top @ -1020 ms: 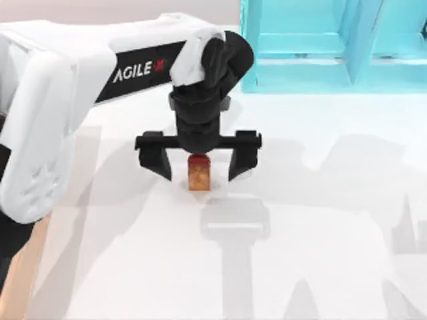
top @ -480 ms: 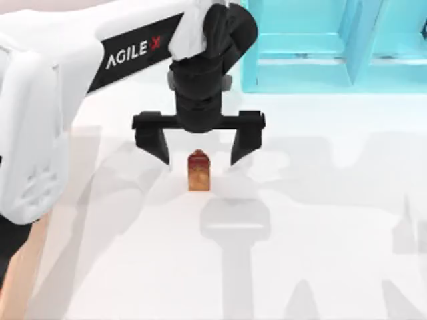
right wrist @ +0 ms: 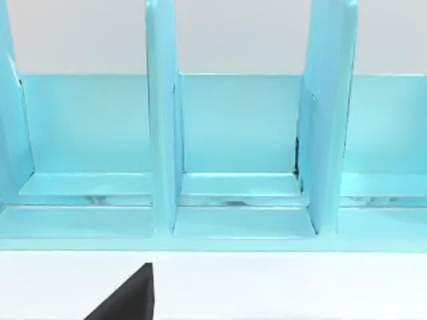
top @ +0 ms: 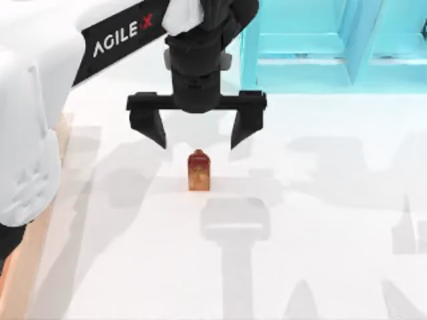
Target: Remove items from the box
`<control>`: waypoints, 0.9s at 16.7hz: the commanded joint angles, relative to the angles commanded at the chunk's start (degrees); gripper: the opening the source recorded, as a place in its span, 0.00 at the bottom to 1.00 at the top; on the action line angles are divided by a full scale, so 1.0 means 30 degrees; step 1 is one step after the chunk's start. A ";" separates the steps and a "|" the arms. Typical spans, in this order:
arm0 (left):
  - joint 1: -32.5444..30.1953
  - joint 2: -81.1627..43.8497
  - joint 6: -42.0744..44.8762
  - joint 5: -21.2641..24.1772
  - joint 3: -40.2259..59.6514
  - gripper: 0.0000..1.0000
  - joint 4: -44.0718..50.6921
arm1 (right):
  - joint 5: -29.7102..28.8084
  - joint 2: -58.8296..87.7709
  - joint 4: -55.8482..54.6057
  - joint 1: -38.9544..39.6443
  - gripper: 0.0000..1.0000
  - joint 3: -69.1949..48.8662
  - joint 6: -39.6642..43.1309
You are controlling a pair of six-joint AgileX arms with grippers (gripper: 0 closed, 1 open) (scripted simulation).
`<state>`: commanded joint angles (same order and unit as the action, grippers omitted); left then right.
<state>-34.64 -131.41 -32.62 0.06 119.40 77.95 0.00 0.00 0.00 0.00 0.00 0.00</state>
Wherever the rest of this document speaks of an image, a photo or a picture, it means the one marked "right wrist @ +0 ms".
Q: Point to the light blue rack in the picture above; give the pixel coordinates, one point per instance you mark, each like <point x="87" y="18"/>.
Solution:
<point x="233" y="140"/>

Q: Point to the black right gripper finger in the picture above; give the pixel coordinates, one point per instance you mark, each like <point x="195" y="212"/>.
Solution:
<point x="133" y="296"/>

